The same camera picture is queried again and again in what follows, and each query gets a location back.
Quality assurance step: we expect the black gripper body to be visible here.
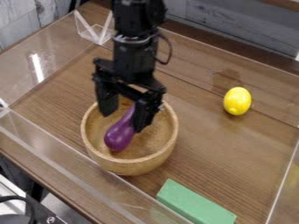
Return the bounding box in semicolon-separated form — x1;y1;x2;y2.
92;38;165;102

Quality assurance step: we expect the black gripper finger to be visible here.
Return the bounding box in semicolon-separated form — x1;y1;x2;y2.
95;79;117;116
132;98;163;133

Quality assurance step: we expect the purple toy eggplant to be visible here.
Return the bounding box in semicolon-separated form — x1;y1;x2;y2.
104;107;135;151

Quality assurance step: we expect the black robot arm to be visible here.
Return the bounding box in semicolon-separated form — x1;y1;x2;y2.
92;0;165;132

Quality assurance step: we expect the brown wooden bowl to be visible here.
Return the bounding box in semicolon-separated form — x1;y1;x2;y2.
80;97;179;176

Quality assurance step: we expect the yellow toy lemon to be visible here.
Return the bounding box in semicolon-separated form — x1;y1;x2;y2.
223;87;252;116

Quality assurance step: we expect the green foam block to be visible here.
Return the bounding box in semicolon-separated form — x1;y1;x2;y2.
156;178;237;224

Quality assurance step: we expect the black cable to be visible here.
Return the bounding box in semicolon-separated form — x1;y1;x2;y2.
153;31;173;67

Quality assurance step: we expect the clear acrylic corner bracket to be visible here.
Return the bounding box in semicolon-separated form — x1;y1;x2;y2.
73;10;115;46

